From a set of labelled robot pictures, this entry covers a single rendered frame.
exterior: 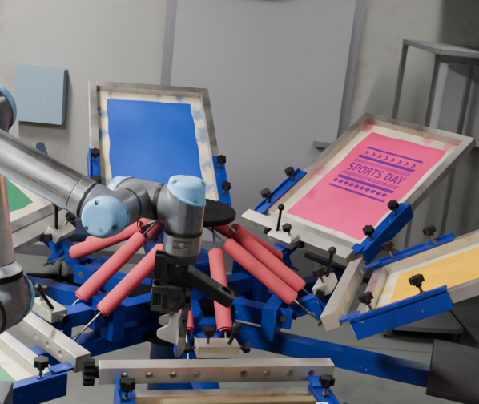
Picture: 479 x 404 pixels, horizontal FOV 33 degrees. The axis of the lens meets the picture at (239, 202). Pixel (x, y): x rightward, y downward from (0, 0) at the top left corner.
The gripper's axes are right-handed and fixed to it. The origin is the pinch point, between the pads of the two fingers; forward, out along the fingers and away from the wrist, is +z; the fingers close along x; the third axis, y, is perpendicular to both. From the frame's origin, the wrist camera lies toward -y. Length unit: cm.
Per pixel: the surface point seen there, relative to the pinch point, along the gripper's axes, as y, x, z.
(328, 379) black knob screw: -42, -49, 30
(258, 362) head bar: -23, -60, 32
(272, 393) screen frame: -27, -52, 37
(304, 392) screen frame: -37, -54, 37
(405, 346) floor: -143, -308, 136
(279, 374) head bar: -30, -59, 35
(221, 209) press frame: -10, -119, 4
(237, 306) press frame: -19, -107, 35
